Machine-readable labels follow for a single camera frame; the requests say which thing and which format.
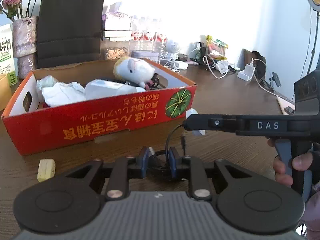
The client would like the braided black usb cable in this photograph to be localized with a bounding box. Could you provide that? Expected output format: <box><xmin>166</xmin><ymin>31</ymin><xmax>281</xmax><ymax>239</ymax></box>
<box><xmin>146</xmin><ymin>73</ymin><xmax>167</xmax><ymax>91</ymax></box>

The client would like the clear jar with seeds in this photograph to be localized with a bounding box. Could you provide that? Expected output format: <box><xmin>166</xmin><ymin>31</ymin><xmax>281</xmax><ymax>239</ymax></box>
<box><xmin>105</xmin><ymin>41</ymin><xmax>130</xmax><ymax>60</ymax></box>

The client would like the middle water bottle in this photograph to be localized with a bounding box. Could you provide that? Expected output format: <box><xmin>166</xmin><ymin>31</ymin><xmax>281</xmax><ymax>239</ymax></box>
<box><xmin>143</xmin><ymin>28</ymin><xmax>157</xmax><ymax>41</ymax></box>

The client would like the black paper bag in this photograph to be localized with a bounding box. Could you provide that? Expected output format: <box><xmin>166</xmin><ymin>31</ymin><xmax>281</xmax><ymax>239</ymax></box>
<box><xmin>36</xmin><ymin>0</ymin><xmax>104</xmax><ymax>68</ymax></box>

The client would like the ring light stand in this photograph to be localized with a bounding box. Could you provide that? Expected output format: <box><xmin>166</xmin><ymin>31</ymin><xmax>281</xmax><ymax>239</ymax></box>
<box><xmin>306</xmin><ymin>0</ymin><xmax>320</xmax><ymax>75</ymax></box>

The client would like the white wall charger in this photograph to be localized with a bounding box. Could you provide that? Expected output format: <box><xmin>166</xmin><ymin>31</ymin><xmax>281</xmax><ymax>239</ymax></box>
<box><xmin>237</xmin><ymin>63</ymin><xmax>255</xmax><ymax>82</ymax></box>

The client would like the yellow ceramic mug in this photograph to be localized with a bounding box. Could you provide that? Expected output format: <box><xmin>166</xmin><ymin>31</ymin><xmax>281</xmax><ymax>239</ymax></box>
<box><xmin>0</xmin><ymin>73</ymin><xmax>12</xmax><ymax>111</ymax></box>

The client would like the white power adapter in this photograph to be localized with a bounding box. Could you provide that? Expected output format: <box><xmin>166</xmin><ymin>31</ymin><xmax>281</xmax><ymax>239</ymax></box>
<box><xmin>174</xmin><ymin>61</ymin><xmax>188</xmax><ymax>70</ymax></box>

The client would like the green small bottle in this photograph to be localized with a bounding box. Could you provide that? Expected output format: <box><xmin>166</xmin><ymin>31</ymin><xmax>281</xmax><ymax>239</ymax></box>
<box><xmin>194</xmin><ymin>42</ymin><xmax>202</xmax><ymax>62</ymax></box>

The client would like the right hand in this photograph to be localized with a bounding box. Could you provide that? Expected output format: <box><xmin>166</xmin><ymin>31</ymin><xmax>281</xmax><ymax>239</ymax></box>
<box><xmin>273</xmin><ymin>143</ymin><xmax>319</xmax><ymax>191</ymax></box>

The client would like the right water bottle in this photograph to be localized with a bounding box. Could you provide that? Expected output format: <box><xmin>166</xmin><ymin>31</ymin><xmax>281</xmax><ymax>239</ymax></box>
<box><xmin>156</xmin><ymin>31</ymin><xmax>167</xmax><ymax>42</ymax></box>

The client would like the water bottle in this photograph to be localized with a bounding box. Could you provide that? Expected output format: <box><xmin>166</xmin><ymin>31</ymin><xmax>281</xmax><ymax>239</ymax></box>
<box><xmin>132</xmin><ymin>29</ymin><xmax>144</xmax><ymax>41</ymax></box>
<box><xmin>156</xmin><ymin>31</ymin><xmax>167</xmax><ymax>42</ymax></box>
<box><xmin>143</xmin><ymin>28</ymin><xmax>157</xmax><ymax>41</ymax></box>

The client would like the orange cardboard box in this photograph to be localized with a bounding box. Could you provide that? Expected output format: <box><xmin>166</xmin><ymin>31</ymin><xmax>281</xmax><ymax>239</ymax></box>
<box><xmin>1</xmin><ymin>60</ymin><xmax>196</xmax><ymax>155</ymax></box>

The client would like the floral tin box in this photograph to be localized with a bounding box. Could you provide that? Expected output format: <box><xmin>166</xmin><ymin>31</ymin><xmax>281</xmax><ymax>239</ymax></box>
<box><xmin>131</xmin><ymin>50</ymin><xmax>159</xmax><ymax>62</ymax></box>

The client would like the pink speckled vase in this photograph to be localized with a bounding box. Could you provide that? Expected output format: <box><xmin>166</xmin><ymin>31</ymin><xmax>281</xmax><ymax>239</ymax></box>
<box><xmin>12</xmin><ymin>16</ymin><xmax>37</xmax><ymax>79</ymax></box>

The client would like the white green milk carton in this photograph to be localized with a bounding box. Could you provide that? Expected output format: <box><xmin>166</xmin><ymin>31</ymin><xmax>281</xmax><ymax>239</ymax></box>
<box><xmin>0</xmin><ymin>24</ymin><xmax>18</xmax><ymax>86</ymax></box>

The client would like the white yellow plush toy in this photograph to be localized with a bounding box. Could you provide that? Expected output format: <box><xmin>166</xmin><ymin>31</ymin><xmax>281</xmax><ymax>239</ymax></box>
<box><xmin>113</xmin><ymin>56</ymin><xmax>156</xmax><ymax>89</ymax></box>

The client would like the small white round cap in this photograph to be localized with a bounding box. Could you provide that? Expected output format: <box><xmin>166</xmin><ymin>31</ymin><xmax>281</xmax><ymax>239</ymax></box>
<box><xmin>185</xmin><ymin>108</ymin><xmax>206</xmax><ymax>136</ymax></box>

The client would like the flat white box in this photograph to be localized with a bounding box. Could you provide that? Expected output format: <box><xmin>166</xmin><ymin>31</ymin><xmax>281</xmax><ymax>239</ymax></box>
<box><xmin>103</xmin><ymin>30</ymin><xmax>133</xmax><ymax>42</ymax></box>

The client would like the white tissue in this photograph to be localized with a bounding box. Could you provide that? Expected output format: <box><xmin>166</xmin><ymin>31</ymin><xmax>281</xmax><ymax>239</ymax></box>
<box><xmin>36</xmin><ymin>75</ymin><xmax>59</xmax><ymax>102</ymax></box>

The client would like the white cloth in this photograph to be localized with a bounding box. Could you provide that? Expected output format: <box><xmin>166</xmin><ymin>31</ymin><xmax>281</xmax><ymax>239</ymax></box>
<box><xmin>42</xmin><ymin>82</ymin><xmax>86</xmax><ymax>107</ymax></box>

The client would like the yellow eraser block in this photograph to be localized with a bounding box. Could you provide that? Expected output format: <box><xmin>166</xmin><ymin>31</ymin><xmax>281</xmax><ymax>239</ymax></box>
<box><xmin>37</xmin><ymin>159</ymin><xmax>56</xmax><ymax>183</ymax></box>

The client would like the thin black cable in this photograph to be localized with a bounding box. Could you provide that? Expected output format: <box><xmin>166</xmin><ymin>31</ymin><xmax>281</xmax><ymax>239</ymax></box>
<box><xmin>147</xmin><ymin>123</ymin><xmax>187</xmax><ymax>173</ymax></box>

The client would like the left water bottle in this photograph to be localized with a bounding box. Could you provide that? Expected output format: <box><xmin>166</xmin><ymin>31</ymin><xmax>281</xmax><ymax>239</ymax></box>
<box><xmin>132</xmin><ymin>29</ymin><xmax>144</xmax><ymax>41</ymax></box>

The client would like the white plastic packet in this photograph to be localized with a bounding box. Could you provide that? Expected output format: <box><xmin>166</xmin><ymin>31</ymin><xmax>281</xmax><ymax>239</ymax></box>
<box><xmin>85</xmin><ymin>79</ymin><xmax>145</xmax><ymax>100</ymax></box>

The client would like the colourful snack bag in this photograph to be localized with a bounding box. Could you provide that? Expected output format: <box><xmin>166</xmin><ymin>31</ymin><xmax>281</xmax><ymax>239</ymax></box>
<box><xmin>206</xmin><ymin>35</ymin><xmax>229</xmax><ymax>60</ymax></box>

